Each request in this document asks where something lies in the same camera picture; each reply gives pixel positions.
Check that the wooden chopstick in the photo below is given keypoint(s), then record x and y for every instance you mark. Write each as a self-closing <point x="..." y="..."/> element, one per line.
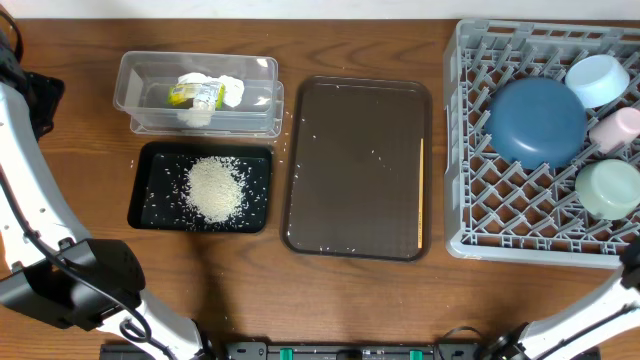
<point x="420" y="195"/>

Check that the pile of white rice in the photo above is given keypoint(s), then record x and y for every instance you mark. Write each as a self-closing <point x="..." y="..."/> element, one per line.
<point x="206" y="194"/>

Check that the yellow snack wrapper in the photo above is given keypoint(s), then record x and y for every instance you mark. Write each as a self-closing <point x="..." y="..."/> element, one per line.
<point x="206" y="96"/>

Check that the white napkin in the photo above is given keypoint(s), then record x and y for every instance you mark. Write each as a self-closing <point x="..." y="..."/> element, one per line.
<point x="200" y="118"/>

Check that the dark blue plate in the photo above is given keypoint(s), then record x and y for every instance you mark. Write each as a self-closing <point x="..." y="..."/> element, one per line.
<point x="536" y="121"/>

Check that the green bowl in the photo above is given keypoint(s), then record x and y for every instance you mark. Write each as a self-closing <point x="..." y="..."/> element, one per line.
<point x="608" y="189"/>

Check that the light blue bowl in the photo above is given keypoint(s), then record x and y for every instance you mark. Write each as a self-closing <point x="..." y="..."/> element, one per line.
<point x="597" y="80"/>

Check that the pink cup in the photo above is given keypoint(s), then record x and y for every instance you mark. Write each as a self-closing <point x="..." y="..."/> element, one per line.
<point x="616" y="130"/>

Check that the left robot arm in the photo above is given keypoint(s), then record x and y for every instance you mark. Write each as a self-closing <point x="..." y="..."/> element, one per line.
<point x="60" y="274"/>

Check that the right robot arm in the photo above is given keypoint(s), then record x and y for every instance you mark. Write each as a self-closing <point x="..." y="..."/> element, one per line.
<point x="611" y="309"/>

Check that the dark brown serving tray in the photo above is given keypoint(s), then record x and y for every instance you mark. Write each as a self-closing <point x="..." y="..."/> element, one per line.
<point x="353" y="177"/>

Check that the black plastic tray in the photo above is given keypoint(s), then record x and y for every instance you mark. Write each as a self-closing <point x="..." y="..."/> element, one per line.
<point x="150" y="150"/>

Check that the clear plastic bin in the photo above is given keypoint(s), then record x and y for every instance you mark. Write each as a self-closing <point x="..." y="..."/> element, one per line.
<point x="145" y="78"/>

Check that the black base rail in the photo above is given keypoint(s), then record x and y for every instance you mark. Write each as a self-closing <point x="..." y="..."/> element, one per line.
<point x="262" y="351"/>

